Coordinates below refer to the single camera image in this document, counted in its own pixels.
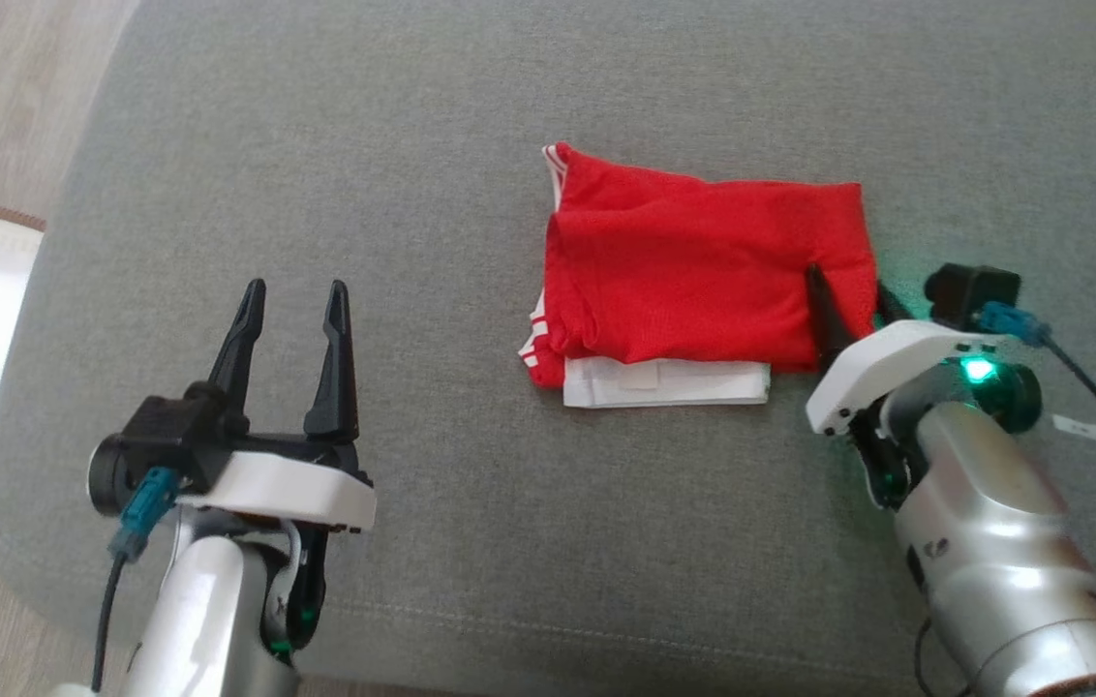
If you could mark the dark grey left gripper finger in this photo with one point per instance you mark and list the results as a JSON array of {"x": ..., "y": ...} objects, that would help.
[
  {"x": 337, "y": 387},
  {"x": 233, "y": 378}
]

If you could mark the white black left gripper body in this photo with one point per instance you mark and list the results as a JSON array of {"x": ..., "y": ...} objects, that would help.
[{"x": 296, "y": 484}]

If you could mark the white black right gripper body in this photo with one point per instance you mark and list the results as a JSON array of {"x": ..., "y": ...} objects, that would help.
[{"x": 877, "y": 368}]

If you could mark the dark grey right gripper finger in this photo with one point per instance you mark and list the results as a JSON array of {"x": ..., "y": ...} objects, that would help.
[
  {"x": 829, "y": 329},
  {"x": 894, "y": 308}
]

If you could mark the red white basketball jersey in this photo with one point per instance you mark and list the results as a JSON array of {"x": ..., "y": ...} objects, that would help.
[{"x": 703, "y": 271}]

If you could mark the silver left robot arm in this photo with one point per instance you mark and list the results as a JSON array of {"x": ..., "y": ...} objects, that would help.
[{"x": 204, "y": 620}]

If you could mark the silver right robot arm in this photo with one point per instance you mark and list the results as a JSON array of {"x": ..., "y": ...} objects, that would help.
[{"x": 993, "y": 542}]

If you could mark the grey fabric sofa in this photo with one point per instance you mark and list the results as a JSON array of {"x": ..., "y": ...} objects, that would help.
[{"x": 509, "y": 145}]

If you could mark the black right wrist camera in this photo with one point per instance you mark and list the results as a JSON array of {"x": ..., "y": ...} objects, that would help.
[{"x": 974, "y": 290}]

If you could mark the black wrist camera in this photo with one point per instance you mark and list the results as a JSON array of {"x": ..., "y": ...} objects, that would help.
[
  {"x": 974, "y": 290},
  {"x": 170, "y": 436}
]

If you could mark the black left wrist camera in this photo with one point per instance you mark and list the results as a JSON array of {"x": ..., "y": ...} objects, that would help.
[{"x": 170, "y": 436}]

